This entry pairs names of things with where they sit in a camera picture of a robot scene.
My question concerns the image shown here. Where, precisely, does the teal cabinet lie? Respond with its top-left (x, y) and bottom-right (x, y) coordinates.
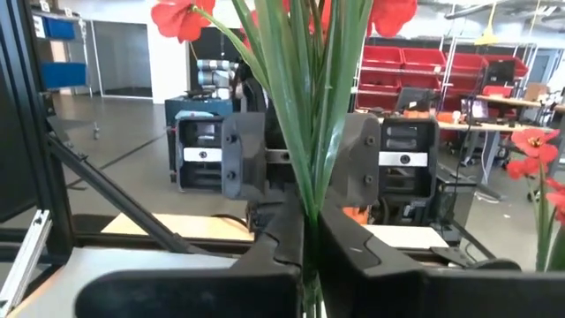
top-left (164, 96), bottom-right (235, 129)

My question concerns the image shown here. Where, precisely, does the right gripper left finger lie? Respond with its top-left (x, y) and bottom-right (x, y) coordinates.
top-left (74, 193), bottom-right (305, 318)

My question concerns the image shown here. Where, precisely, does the red blossom bunch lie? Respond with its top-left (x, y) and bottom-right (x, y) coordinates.
top-left (506, 127), bottom-right (565, 271)
top-left (149, 0), bottom-right (418, 318)

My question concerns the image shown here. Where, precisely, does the red plastic storage bin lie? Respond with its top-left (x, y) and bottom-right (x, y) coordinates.
top-left (359, 70), bottom-right (401, 93)
top-left (485, 55), bottom-right (530, 80)
top-left (399, 72), bottom-right (442, 92)
top-left (361, 45), bottom-right (403, 70)
top-left (448, 52), bottom-right (486, 77)
top-left (356, 92), bottom-right (398, 111)
top-left (402, 47), bottom-right (447, 72)

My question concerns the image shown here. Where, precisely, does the wooden table side board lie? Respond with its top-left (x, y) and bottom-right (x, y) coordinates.
top-left (100, 213), bottom-right (449, 251)

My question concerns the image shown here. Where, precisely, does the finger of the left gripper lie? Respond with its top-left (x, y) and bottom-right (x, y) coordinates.
top-left (330, 113), bottom-right (381, 208)
top-left (222, 112), bottom-right (267, 201)

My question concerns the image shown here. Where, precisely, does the black equipment cart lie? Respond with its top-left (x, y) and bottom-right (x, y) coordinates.
top-left (434, 165), bottom-right (478, 245)

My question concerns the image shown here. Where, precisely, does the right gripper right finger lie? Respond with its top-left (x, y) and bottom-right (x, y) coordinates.
top-left (318, 207), bottom-right (565, 318)

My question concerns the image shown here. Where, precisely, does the blue plastic storage bin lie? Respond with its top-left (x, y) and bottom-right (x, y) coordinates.
top-left (43, 17), bottom-right (76, 40)
top-left (41, 61), bottom-right (88, 89)

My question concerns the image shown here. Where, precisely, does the silver aluminium extrusion bar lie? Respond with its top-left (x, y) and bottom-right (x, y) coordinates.
top-left (0, 209), bottom-right (53, 313)

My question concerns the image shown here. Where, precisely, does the wooden desk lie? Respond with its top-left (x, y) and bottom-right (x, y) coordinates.
top-left (436, 118), bottom-right (561, 186)

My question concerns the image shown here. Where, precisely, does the yellow hanging cone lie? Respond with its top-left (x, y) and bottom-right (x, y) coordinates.
top-left (474, 0), bottom-right (500, 46)

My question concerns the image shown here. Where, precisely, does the white metal shelf rack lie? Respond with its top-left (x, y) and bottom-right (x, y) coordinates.
top-left (352, 34), bottom-right (538, 111)

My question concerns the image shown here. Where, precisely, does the dark desk monitor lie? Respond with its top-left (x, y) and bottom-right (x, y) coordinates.
top-left (483, 59), bottom-right (516, 87)
top-left (395, 87), bottom-right (439, 114)

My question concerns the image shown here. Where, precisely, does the cardboard box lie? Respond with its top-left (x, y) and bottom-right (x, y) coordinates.
top-left (524, 82), bottom-right (551, 102)

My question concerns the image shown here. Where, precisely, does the open laptop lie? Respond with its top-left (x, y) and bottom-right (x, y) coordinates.
top-left (460, 97), bottom-right (492, 124)

